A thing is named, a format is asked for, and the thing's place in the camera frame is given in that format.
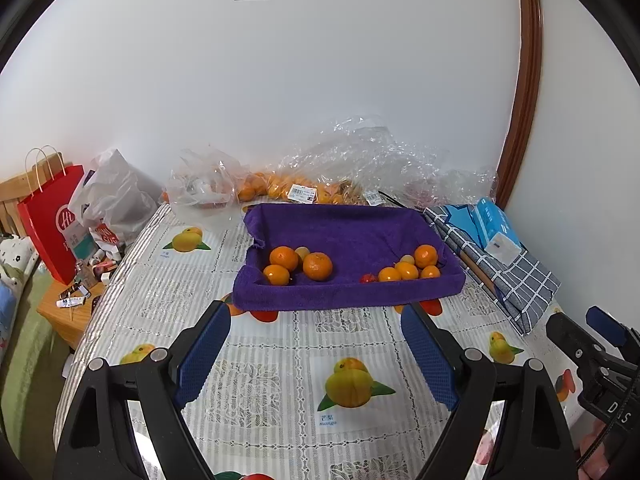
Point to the small white red-print bag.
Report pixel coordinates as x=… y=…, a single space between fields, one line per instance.
x=105 y=240

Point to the purple towel covered tray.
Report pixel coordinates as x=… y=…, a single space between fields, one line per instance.
x=350 y=235

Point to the blue tissue pack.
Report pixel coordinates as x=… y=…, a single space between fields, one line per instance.
x=495 y=225

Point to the red paper shopping bag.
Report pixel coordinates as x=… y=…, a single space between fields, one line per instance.
x=47 y=225

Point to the green blanket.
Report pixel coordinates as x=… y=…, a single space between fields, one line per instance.
x=30 y=360

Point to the white plastic bag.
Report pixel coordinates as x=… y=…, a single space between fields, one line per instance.
x=120 y=195

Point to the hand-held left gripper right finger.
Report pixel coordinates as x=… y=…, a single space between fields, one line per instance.
x=430 y=355

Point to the small red fruit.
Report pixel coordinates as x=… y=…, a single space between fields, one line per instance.
x=368 y=278

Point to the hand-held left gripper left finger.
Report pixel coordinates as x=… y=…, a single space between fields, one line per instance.
x=202 y=355

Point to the grey plaid fabric box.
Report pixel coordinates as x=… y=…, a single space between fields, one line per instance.
x=520 y=285

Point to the clear crumpled plastic bag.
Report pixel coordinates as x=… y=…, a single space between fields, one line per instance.
x=380 y=155

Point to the small yellow round fruit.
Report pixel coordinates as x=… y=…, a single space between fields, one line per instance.
x=406 y=259
x=301 y=251

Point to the brown wooden door frame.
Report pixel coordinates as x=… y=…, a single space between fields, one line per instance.
x=527 y=85

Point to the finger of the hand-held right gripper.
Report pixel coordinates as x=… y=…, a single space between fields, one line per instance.
x=605 y=320
x=570 y=335

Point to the group of small cosmetic bottles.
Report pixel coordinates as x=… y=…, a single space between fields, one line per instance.
x=97 y=267

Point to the wooden headboard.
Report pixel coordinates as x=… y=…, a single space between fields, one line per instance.
x=12 y=200

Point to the light blue cloth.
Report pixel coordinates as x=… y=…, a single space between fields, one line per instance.
x=7 y=300

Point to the white spotted pillow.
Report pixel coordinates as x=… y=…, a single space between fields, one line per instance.
x=17 y=257

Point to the wooden nightstand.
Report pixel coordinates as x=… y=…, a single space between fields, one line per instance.
x=65 y=320

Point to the white tube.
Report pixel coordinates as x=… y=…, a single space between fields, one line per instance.
x=70 y=302

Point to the plastic bag of mandarins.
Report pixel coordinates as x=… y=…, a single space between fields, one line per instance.
x=270 y=187

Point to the person's right hand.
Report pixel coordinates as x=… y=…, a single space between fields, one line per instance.
x=597 y=462

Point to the orange mandarin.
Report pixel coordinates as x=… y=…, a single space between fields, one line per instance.
x=388 y=275
x=317 y=266
x=426 y=256
x=431 y=272
x=406 y=271
x=276 y=275
x=283 y=258

